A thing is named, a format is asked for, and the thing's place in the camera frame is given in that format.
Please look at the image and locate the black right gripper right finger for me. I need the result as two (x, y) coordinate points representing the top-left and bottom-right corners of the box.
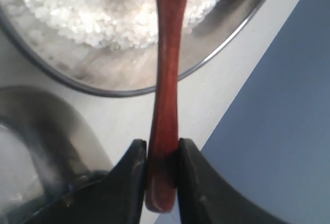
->
(177, 138), (283, 223)

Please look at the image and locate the dark red wooden spoon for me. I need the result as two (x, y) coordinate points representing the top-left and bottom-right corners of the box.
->
(145, 0), (187, 213)

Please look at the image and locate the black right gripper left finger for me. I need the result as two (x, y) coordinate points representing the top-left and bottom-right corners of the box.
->
(27, 139), (146, 223)

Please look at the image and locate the steel bowl of rice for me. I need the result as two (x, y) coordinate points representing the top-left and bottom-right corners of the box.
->
(1, 0), (265, 97)

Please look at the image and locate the small steel cup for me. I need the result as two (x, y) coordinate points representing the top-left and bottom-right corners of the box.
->
(0, 85), (112, 224)

